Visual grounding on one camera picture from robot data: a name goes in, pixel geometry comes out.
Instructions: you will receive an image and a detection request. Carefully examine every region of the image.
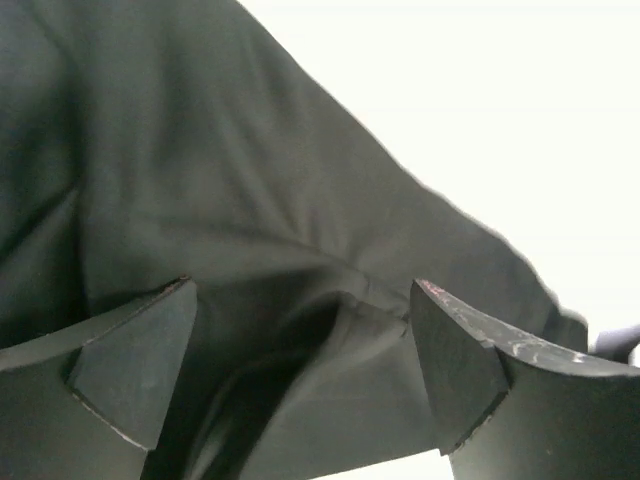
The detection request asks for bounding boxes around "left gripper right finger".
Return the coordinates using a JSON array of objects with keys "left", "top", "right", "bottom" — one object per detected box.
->
[{"left": 410, "top": 280, "right": 639, "bottom": 479}]

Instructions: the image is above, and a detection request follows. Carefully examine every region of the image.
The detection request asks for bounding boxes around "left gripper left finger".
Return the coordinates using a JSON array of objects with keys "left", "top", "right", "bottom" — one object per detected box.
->
[{"left": 1, "top": 278, "right": 197, "bottom": 480}]

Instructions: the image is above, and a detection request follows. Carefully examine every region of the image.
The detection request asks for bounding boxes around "black t-shirt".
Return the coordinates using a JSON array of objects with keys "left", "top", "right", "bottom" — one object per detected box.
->
[{"left": 1, "top": 1, "right": 587, "bottom": 479}]

